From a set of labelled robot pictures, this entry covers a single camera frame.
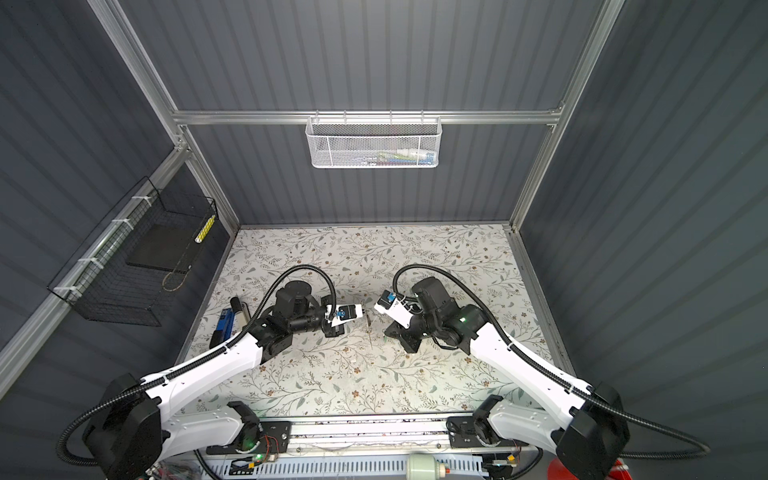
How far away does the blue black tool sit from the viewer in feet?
2.90

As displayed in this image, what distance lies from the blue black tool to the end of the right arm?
0.57 metres

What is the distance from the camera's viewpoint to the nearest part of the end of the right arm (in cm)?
65
